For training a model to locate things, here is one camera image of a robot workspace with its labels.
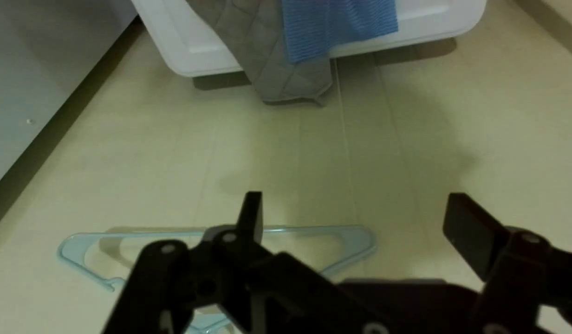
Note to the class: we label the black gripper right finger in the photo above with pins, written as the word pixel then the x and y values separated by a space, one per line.
pixel 515 271

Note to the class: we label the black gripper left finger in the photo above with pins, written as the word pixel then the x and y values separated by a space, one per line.
pixel 236 278

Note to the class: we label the light blue plastic clothes hanger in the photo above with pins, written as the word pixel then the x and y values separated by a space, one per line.
pixel 82 256

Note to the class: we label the grey quilted cloth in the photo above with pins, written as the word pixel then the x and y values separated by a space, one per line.
pixel 268 55

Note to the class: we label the white plastic bin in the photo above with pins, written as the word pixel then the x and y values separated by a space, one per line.
pixel 186 42

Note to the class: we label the blue cloth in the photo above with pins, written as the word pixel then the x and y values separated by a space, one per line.
pixel 335 24

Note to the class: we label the grey cabinet panel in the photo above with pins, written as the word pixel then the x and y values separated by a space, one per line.
pixel 27 74

